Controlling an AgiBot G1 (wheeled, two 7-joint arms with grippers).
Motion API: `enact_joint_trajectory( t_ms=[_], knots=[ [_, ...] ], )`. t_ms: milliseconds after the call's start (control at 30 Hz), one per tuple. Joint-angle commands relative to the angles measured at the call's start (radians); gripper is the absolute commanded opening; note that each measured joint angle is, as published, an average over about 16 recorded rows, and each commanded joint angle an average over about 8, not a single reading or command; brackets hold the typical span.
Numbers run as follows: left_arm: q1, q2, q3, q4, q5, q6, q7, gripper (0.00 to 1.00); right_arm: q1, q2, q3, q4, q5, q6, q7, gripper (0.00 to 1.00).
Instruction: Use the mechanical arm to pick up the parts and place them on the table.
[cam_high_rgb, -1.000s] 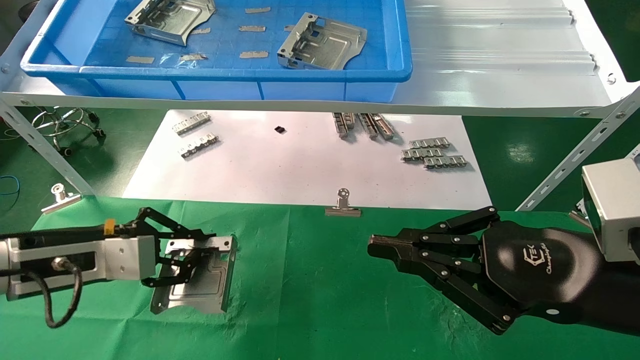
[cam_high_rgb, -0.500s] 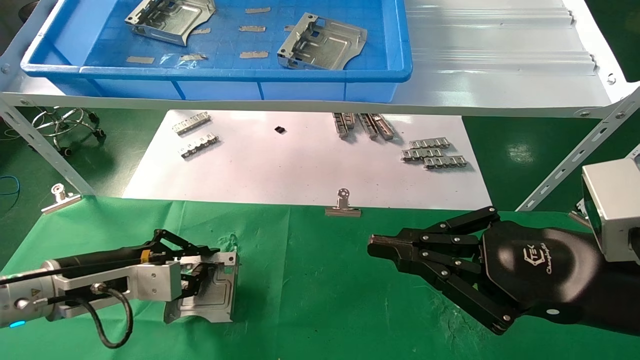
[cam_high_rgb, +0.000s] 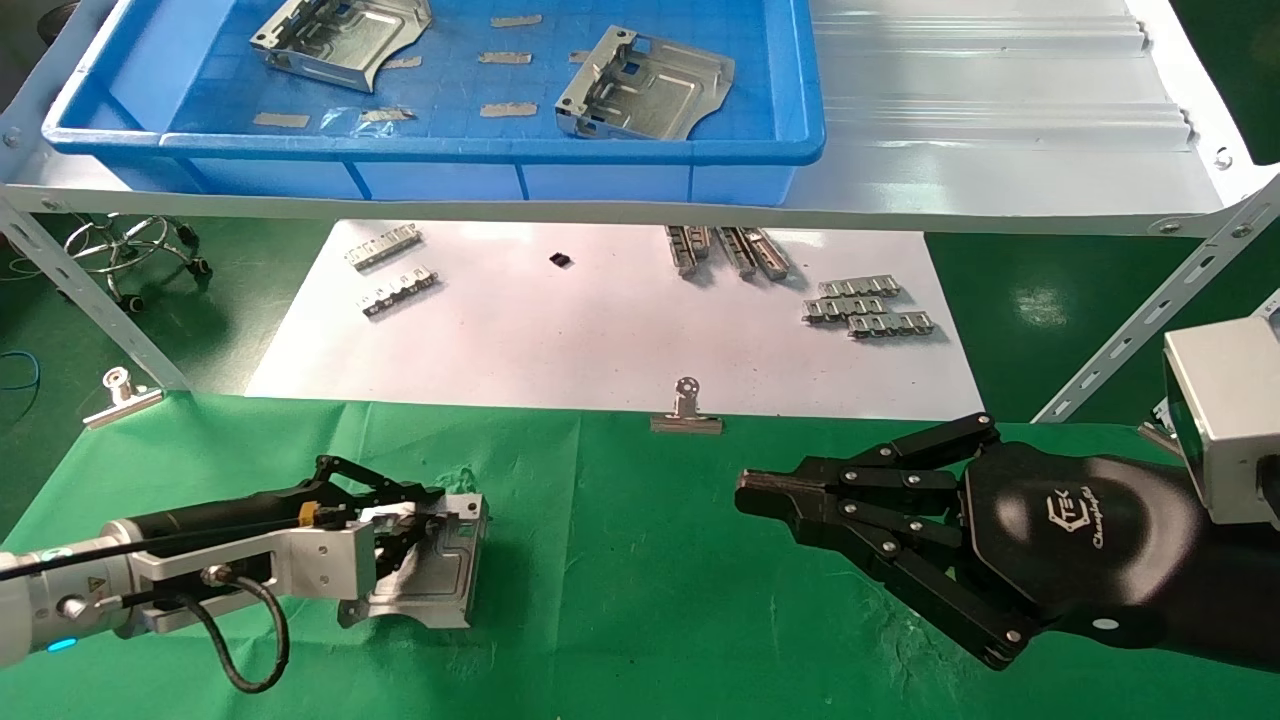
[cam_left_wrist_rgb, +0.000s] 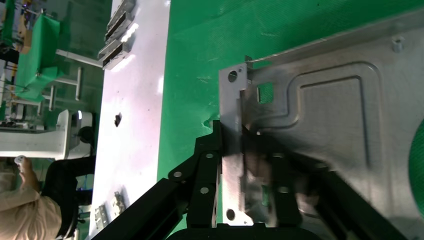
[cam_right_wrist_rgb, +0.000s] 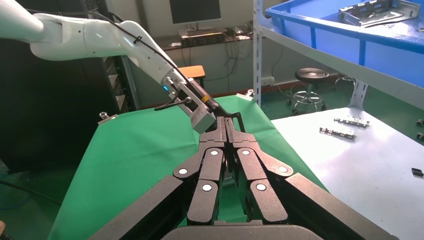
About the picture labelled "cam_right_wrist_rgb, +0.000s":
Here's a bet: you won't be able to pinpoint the toothed metal strip part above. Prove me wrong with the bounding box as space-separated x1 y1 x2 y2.
319 127 357 140
333 115 371 129

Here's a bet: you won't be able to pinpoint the metal parts in bin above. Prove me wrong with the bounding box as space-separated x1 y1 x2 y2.
338 0 422 27

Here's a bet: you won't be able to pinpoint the blue plastic bin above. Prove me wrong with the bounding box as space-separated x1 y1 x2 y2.
264 0 424 89

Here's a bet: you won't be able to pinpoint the short black camera cable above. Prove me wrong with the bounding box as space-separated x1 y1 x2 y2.
153 96 193 112

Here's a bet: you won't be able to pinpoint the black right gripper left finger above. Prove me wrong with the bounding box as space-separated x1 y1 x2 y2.
87 116 229 240

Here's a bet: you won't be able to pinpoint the blue floor cable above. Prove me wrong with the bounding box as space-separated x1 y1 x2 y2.
260 92 271 114

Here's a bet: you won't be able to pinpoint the black desktop device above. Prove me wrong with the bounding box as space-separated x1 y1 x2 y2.
180 31 229 47

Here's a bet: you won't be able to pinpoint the black floor cable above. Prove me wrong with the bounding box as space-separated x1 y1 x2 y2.
0 178 64 207

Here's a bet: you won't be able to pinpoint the long black arm cable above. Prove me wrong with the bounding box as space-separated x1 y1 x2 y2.
24 8 231 118

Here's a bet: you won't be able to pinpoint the silver binder clip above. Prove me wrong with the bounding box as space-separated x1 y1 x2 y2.
236 89 255 102
98 111 119 125

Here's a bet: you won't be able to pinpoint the large black cabinet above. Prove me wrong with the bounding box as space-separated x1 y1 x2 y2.
0 38 138 174

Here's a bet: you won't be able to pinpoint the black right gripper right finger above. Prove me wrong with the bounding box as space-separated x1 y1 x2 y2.
227 117 400 240

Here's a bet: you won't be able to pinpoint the black round rolling stool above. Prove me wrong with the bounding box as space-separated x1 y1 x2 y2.
286 67 330 116

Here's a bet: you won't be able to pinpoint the green table cloth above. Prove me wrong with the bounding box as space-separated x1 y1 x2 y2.
47 95 329 240

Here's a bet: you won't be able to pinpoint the brown wooden desk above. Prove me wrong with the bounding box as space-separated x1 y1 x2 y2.
155 28 253 51

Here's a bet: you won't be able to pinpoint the black computer monitor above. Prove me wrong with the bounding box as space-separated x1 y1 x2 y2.
168 0 222 32

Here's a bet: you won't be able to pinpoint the grey metal shelf rack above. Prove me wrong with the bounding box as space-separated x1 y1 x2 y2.
253 0 424 112

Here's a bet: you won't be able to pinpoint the black hanging cable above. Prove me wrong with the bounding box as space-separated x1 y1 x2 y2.
203 41 244 92

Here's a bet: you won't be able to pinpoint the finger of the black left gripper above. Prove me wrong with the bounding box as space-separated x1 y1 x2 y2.
228 111 247 133

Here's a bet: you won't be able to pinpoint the orange top square stool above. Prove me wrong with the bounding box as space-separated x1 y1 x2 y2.
178 65 207 100

